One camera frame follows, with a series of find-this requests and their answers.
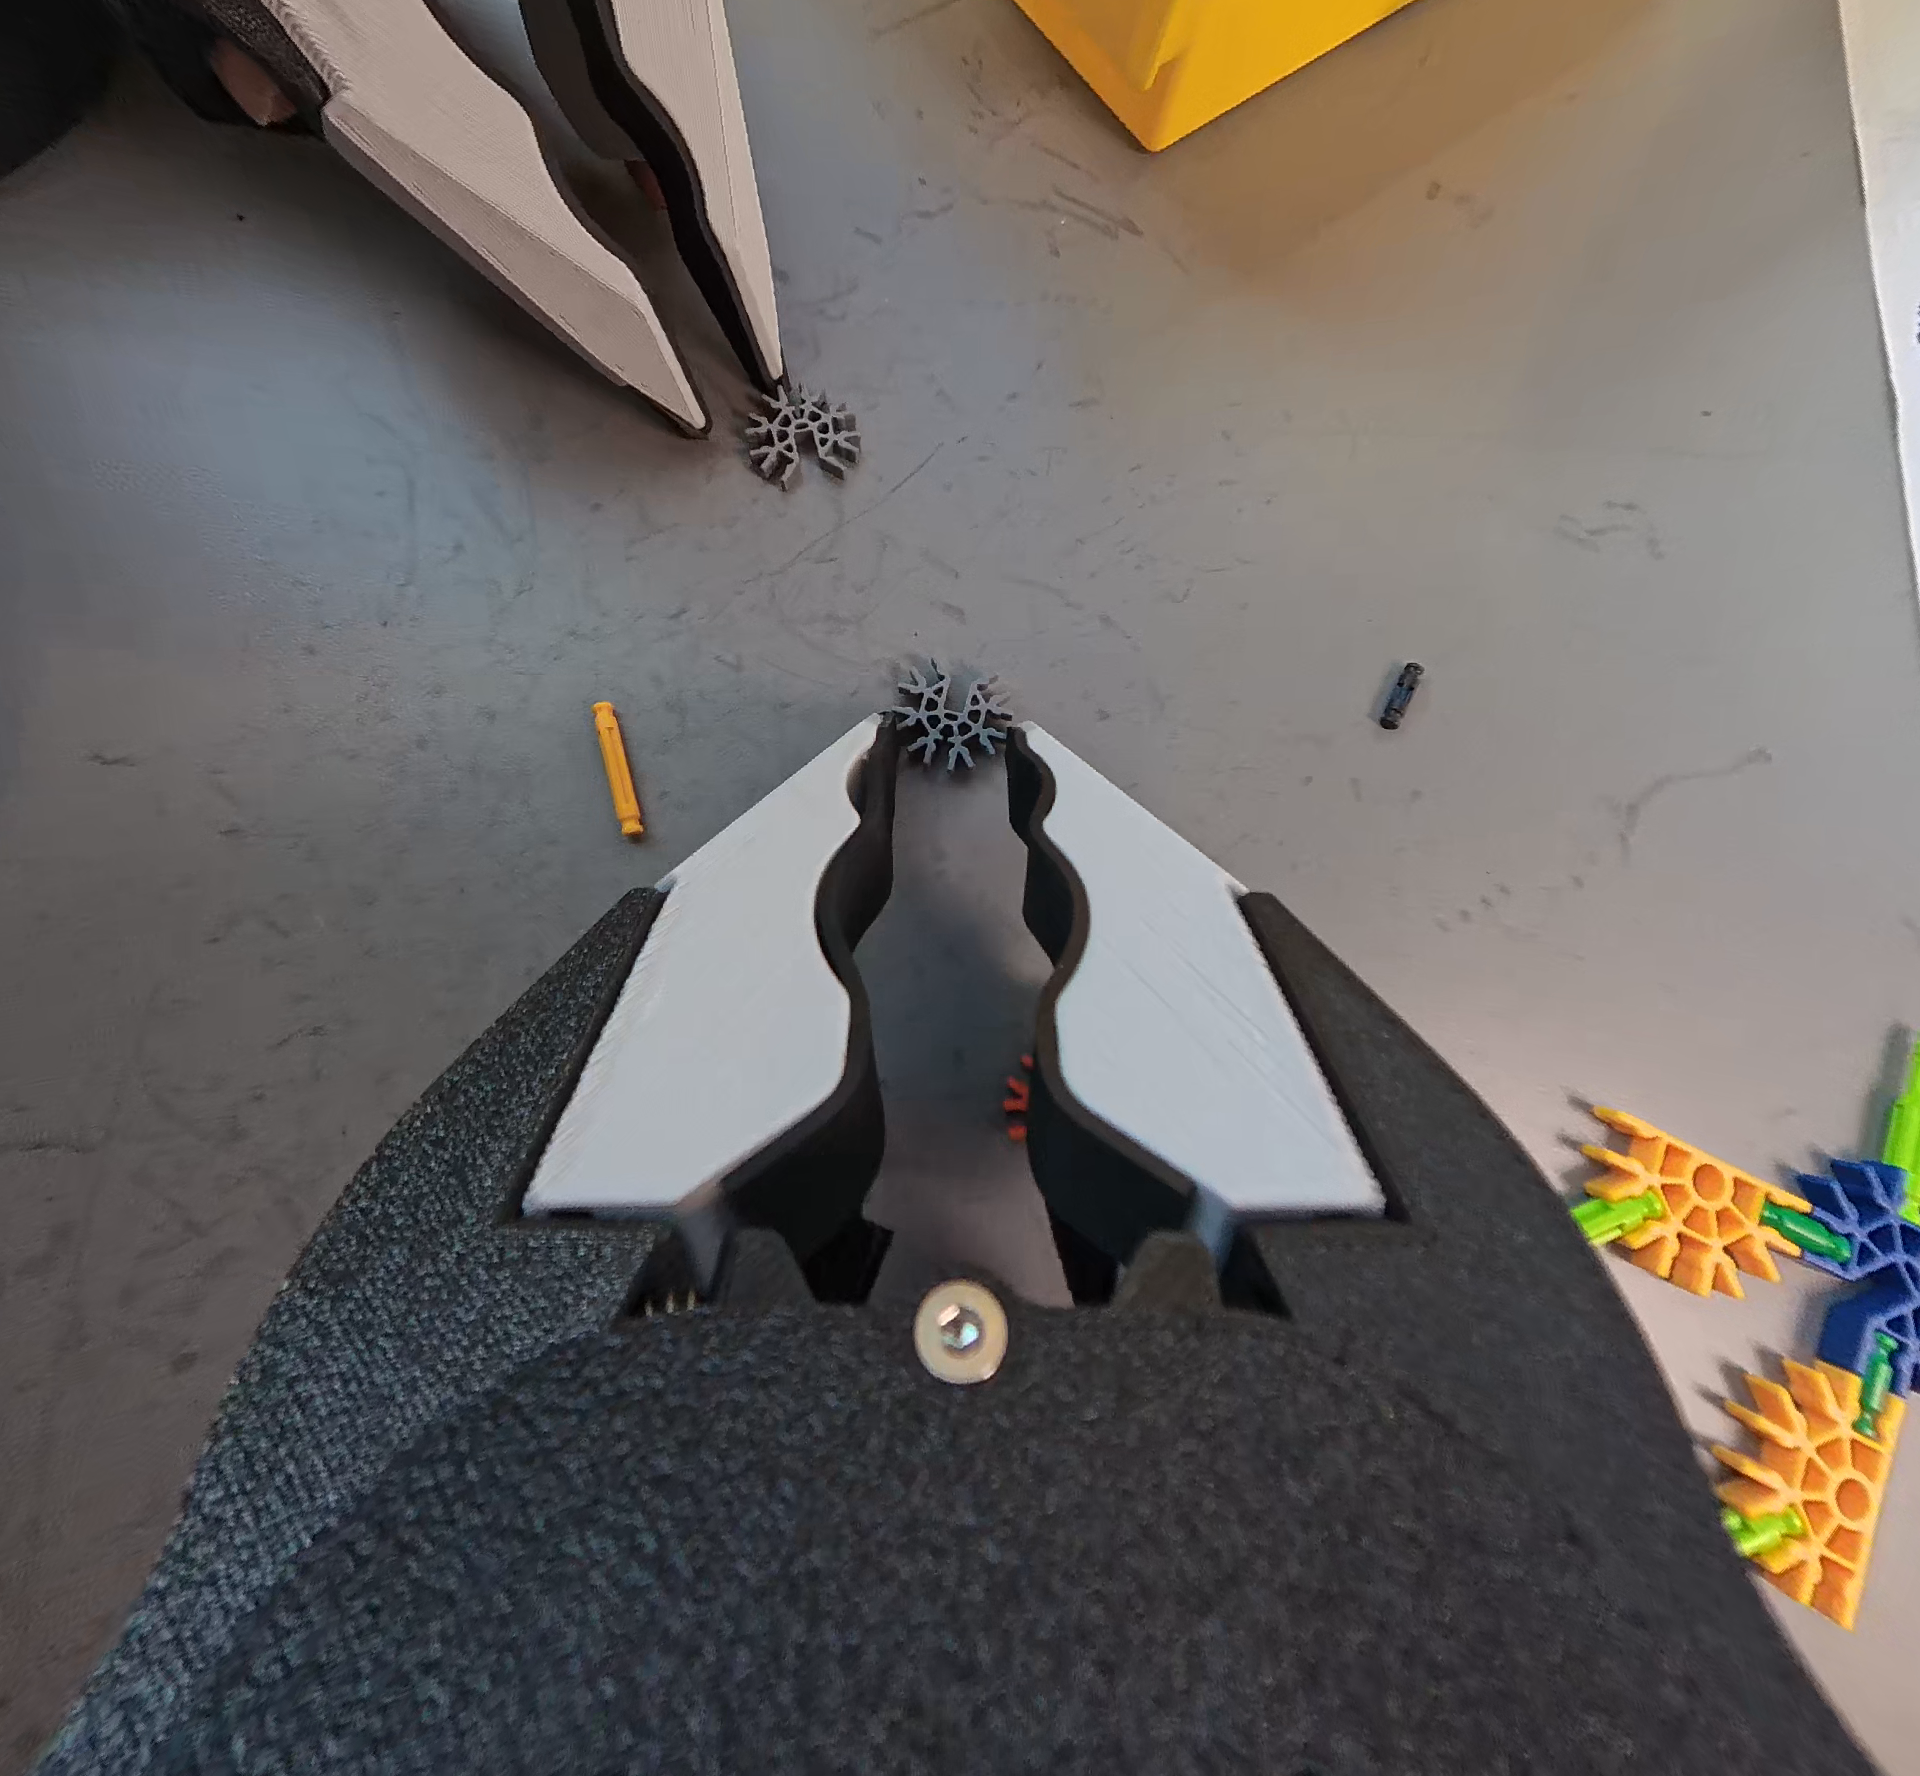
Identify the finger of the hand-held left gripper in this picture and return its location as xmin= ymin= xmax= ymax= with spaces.
xmin=514 ymin=0 xmax=783 ymax=381
xmin=152 ymin=0 xmax=714 ymax=437

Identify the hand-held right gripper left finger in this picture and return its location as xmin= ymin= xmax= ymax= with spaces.
xmin=518 ymin=716 xmax=906 ymax=1301

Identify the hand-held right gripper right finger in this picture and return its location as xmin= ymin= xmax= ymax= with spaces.
xmin=1012 ymin=723 xmax=1387 ymax=1306

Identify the yellow short rod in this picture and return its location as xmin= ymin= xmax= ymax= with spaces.
xmin=591 ymin=701 xmax=648 ymax=845

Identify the grey snowflake connector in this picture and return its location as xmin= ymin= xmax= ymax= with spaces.
xmin=742 ymin=378 xmax=865 ymax=489
xmin=883 ymin=658 xmax=1015 ymax=780

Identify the person's left hand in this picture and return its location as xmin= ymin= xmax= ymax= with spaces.
xmin=211 ymin=47 xmax=305 ymax=135

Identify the toy model with red rod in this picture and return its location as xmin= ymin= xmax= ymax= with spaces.
xmin=1563 ymin=1045 xmax=1920 ymax=1636

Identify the white folded instruction sheet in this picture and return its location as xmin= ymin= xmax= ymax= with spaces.
xmin=1820 ymin=0 xmax=1920 ymax=443

